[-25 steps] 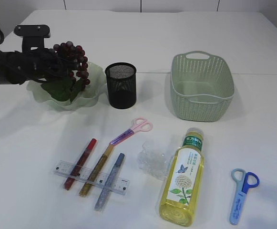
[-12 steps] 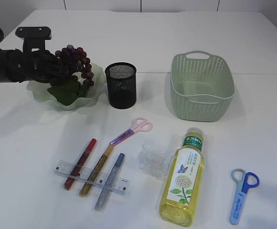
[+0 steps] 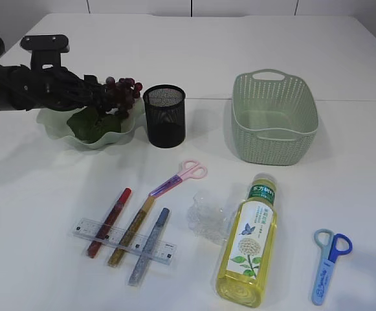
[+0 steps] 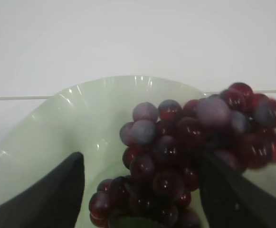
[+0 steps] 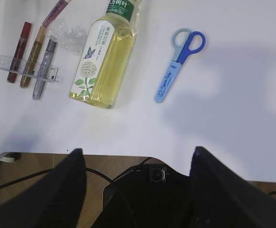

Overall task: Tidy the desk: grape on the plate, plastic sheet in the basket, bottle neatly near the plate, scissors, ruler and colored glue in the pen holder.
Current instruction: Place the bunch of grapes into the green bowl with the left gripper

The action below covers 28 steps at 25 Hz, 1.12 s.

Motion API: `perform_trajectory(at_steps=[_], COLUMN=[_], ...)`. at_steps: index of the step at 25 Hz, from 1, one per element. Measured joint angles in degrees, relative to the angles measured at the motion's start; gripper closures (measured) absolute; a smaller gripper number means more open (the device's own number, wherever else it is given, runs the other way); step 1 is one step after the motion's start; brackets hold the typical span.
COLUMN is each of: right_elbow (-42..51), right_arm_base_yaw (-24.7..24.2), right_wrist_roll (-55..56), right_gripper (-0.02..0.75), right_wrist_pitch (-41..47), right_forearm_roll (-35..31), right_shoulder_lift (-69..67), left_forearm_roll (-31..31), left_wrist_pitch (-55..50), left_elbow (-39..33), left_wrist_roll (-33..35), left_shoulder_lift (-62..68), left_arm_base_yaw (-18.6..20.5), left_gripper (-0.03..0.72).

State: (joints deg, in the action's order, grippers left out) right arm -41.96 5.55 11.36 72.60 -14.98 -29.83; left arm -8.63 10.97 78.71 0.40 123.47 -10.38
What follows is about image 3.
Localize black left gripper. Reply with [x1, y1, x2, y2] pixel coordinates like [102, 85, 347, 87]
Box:
[11, 65, 116, 112]

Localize red artificial grape bunch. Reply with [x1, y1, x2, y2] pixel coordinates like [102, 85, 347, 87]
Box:
[67, 76, 144, 143]

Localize clear plastic sheet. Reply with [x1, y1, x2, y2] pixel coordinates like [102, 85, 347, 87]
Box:
[186, 190, 236, 246]

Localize yellow tea bottle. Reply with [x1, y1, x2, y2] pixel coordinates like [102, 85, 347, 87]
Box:
[216, 173, 277, 308]

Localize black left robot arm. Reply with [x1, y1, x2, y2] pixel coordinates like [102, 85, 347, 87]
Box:
[0, 65, 117, 112]

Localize pale green wavy plate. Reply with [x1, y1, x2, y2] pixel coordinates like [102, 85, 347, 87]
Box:
[36, 98, 145, 150]

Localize black mesh pen holder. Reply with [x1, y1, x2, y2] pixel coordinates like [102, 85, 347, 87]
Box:
[143, 84, 186, 148]

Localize red glitter glue pen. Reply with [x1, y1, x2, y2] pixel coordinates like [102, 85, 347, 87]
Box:
[87, 188, 132, 259]

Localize gold glitter glue pen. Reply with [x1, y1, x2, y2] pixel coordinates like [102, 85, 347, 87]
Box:
[107, 195, 155, 267]

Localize clear plastic ruler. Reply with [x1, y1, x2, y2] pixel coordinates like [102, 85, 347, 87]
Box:
[72, 218, 177, 265]

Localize pale green plastic basket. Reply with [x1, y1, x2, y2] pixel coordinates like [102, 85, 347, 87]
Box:
[231, 69, 318, 166]

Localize silver glitter glue pen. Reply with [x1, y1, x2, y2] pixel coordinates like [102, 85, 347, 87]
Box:
[127, 208, 170, 286]

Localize pink purple scissors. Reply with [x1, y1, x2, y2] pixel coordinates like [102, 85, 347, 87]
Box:
[149, 159, 208, 198]

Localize blue scissors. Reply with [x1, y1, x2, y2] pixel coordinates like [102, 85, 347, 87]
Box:
[311, 229, 353, 306]

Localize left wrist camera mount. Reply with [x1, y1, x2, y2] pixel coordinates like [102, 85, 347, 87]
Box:
[20, 34, 69, 71]

